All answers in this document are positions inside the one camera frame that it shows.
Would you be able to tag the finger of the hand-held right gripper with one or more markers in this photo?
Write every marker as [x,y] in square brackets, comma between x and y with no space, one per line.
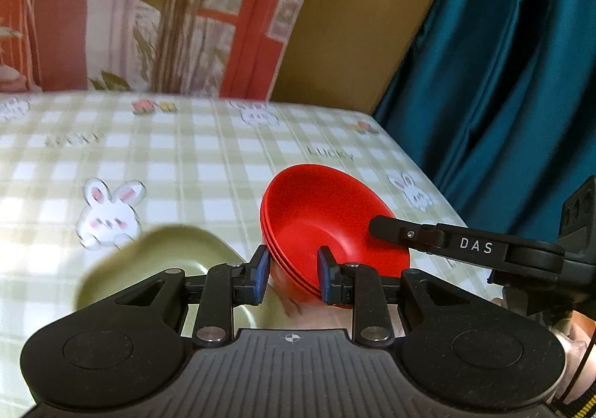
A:
[419,236]

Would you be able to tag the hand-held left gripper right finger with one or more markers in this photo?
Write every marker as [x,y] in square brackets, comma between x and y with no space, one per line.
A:
[326,276]

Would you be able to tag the person's right hand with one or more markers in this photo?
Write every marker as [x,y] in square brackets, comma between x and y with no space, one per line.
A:
[582,343]

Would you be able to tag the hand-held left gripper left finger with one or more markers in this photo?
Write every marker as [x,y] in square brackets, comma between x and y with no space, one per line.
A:
[262,273]

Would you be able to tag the wooden panel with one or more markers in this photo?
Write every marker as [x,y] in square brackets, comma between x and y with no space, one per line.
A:
[354,27]

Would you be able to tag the printed room backdrop cloth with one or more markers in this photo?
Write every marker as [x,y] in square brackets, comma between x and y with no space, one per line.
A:
[139,8]

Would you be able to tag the teal curtain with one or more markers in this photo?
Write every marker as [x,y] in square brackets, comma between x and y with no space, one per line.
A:
[503,73]

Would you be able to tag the green checked bunny tablecloth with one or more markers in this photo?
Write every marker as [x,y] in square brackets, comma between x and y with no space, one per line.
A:
[163,153]

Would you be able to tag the red plastic bowl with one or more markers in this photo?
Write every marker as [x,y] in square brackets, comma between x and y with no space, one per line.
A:
[321,208]
[285,265]
[298,290]

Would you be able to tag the olive green square plate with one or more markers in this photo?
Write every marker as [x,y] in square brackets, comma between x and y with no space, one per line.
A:
[153,255]

